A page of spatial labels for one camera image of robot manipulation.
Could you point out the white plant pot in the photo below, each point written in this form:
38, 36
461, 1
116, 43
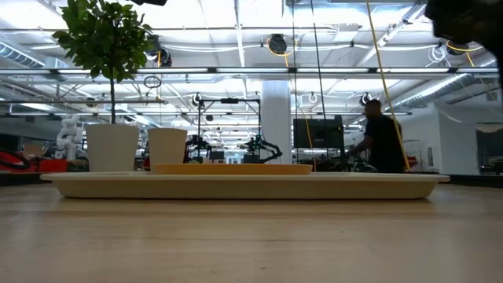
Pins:
112, 147

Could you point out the person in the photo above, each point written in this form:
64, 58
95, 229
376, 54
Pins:
383, 137

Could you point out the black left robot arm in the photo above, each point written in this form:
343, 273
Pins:
151, 2

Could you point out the orange plate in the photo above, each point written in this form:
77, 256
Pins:
232, 169

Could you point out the green leafy tree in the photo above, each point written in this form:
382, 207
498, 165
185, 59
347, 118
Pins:
104, 35

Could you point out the black background robot arm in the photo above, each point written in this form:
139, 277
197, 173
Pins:
267, 149
198, 145

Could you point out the black table frame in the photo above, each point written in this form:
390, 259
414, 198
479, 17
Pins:
23, 178

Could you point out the beige cup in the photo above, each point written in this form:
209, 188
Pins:
167, 145

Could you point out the red machine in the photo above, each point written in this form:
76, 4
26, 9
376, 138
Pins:
35, 165

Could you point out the beige plastic tray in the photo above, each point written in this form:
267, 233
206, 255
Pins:
243, 188

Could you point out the white pillar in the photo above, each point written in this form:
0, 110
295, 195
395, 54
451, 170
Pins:
276, 118

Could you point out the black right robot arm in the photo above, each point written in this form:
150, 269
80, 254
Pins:
467, 19

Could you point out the black robot station frame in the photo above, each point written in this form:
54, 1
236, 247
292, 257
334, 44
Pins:
229, 101

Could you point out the white humanoid robot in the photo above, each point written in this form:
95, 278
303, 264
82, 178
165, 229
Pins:
70, 137

